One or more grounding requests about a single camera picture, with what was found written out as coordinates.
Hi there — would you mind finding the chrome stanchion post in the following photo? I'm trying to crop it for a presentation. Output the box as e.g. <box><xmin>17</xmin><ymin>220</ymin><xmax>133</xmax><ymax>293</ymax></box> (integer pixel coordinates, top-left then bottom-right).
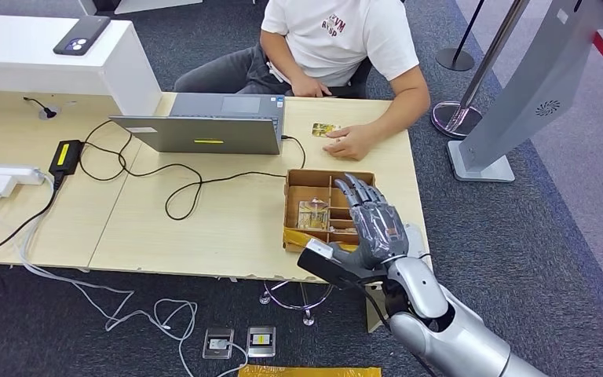
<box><xmin>430</xmin><ymin>0</ymin><xmax>532</xmax><ymax>141</ymax></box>

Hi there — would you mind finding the white furniture base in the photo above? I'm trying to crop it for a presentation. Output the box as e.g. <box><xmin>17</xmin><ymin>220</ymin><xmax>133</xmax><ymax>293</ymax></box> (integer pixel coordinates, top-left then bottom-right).
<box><xmin>76</xmin><ymin>0</ymin><xmax>205</xmax><ymax>16</ymax></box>

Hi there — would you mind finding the white charger plug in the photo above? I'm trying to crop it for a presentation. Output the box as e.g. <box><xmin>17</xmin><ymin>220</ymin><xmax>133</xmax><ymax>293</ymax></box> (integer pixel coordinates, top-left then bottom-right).
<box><xmin>0</xmin><ymin>175</ymin><xmax>19</xmax><ymax>199</ymax></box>

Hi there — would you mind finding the chrome stool base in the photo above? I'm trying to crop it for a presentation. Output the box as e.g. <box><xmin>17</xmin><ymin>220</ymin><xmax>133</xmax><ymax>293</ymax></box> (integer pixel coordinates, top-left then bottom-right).
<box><xmin>259</xmin><ymin>280</ymin><xmax>345</xmax><ymax>328</ymax></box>

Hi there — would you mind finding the white card reader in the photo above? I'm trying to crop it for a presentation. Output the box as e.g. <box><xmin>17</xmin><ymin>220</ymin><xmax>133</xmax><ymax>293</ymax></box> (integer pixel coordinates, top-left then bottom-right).
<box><xmin>404</xmin><ymin>223</ymin><xmax>430</xmax><ymax>262</ymax></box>

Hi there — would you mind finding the white power strip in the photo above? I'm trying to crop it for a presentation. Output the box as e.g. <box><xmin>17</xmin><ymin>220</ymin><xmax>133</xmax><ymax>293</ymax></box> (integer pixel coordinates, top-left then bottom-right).
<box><xmin>0</xmin><ymin>163</ymin><xmax>46</xmax><ymax>187</ymax></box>

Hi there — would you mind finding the ID card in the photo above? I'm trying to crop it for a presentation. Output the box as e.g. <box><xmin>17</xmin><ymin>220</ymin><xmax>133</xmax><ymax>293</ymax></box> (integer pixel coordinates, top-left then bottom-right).
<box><xmin>311</xmin><ymin>123</ymin><xmax>342</xmax><ymax>139</ymax></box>

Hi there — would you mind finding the floor socket with plug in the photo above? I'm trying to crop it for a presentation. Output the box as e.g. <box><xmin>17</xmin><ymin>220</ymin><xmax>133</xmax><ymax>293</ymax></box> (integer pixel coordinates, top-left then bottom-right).
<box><xmin>202</xmin><ymin>327</ymin><xmax>236</xmax><ymax>361</ymax></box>

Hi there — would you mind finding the person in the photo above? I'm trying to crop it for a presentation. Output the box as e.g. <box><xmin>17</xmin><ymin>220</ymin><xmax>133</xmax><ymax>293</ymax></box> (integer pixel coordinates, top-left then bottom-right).
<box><xmin>173</xmin><ymin>0</ymin><xmax>432</xmax><ymax>161</ymax></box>

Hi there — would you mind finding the grey laptop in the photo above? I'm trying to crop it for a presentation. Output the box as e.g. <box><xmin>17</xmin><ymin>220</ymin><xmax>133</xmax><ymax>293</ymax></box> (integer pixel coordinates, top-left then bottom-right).
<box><xmin>110</xmin><ymin>93</ymin><xmax>287</xmax><ymax>156</ymax></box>

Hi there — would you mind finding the white raised counter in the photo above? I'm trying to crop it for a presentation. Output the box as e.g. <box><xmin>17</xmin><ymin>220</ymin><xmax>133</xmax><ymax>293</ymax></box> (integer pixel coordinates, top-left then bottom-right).
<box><xmin>0</xmin><ymin>13</ymin><xmax>163</xmax><ymax>117</ymax></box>

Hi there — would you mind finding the white cable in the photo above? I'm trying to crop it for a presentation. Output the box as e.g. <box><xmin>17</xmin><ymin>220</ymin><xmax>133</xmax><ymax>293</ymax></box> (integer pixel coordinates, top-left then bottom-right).
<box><xmin>16</xmin><ymin>170</ymin><xmax>250</xmax><ymax>377</ymax></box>

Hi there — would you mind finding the person's left hand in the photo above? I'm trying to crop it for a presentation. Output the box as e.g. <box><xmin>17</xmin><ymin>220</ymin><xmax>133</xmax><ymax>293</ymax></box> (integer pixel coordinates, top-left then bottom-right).
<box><xmin>323</xmin><ymin>123</ymin><xmax>381</xmax><ymax>161</ymax></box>

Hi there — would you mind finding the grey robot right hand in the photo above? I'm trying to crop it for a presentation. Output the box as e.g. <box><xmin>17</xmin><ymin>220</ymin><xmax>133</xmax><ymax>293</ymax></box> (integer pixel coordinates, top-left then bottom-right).
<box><xmin>327</xmin><ymin>173</ymin><xmax>411</xmax><ymax>272</ymax></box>

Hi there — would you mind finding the grey kiosk stand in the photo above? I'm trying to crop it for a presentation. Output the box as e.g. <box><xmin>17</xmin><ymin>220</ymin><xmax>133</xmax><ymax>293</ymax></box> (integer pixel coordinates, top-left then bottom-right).
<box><xmin>447</xmin><ymin>0</ymin><xmax>603</xmax><ymax>184</ymax></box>

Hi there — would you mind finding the wrapped room key card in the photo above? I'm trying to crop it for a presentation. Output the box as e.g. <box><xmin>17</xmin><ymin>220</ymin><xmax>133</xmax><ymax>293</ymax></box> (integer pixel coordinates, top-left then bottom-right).
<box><xmin>297</xmin><ymin>197</ymin><xmax>331</xmax><ymax>232</ymax></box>

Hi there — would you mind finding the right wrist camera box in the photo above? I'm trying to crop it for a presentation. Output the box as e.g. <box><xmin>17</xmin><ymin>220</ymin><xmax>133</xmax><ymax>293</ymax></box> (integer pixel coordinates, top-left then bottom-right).
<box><xmin>297</xmin><ymin>238</ymin><xmax>386</xmax><ymax>291</ymax></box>

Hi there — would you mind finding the cardboard organizer box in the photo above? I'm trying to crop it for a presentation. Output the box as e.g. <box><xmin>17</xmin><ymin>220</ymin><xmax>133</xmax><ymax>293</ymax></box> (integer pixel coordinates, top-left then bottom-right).
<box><xmin>283</xmin><ymin>169</ymin><xmax>378</xmax><ymax>254</ymax></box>

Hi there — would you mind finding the black laptop charging cable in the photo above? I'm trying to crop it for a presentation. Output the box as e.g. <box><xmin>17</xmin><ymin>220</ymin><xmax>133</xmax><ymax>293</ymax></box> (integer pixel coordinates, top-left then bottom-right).
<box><xmin>79</xmin><ymin>119</ymin><xmax>308</xmax><ymax>221</ymax></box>

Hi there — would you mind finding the black adapter mains cable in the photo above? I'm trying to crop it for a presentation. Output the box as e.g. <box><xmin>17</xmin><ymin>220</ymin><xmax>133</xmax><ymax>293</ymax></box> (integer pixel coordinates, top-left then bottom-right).
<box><xmin>0</xmin><ymin>172</ymin><xmax>65</xmax><ymax>262</ymax></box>

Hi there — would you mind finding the black stanchion post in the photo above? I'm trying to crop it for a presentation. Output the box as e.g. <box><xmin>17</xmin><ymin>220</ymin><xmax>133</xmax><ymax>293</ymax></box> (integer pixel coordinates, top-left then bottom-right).
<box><xmin>435</xmin><ymin>0</ymin><xmax>487</xmax><ymax>73</ymax></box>

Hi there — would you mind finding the black smartphone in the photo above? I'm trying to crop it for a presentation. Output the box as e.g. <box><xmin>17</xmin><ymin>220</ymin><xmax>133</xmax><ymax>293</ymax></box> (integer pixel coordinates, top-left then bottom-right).
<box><xmin>53</xmin><ymin>15</ymin><xmax>112</xmax><ymax>57</ymax></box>

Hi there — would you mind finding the black laptop power adapter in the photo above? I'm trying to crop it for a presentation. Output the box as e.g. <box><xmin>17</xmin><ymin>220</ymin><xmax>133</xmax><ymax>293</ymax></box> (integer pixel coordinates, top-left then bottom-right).
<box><xmin>48</xmin><ymin>139</ymin><xmax>85</xmax><ymax>178</ymax></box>

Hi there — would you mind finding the person's right hand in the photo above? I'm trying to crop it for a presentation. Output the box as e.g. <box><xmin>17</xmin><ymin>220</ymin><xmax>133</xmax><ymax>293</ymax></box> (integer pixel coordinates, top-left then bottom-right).
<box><xmin>290</xmin><ymin>74</ymin><xmax>334</xmax><ymax>99</ymax></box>

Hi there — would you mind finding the black office chair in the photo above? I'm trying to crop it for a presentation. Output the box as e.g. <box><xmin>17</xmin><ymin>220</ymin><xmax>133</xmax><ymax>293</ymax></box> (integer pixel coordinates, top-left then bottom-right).
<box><xmin>327</xmin><ymin>52</ymin><xmax>376</xmax><ymax>100</ymax></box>

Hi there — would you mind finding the wooden desk leg panel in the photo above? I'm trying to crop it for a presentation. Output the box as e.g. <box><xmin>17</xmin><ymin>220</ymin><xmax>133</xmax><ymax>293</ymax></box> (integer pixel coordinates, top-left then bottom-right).
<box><xmin>365</xmin><ymin>286</ymin><xmax>393</xmax><ymax>334</ymax></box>

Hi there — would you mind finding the desk grommet with black plug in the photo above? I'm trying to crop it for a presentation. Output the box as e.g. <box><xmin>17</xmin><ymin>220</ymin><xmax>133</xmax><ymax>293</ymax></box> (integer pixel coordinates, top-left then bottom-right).
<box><xmin>23</xmin><ymin>96</ymin><xmax>62</xmax><ymax>121</ymax></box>

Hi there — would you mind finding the floor socket with yellow label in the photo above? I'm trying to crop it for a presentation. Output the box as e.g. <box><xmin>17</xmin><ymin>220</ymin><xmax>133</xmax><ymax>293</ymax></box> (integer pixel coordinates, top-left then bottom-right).
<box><xmin>247</xmin><ymin>326</ymin><xmax>277</xmax><ymax>359</ymax></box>

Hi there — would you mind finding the yellow tape sheet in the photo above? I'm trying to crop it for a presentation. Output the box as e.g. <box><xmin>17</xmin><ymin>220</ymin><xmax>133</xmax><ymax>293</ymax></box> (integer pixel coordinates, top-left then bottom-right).
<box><xmin>238</xmin><ymin>364</ymin><xmax>382</xmax><ymax>377</ymax></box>

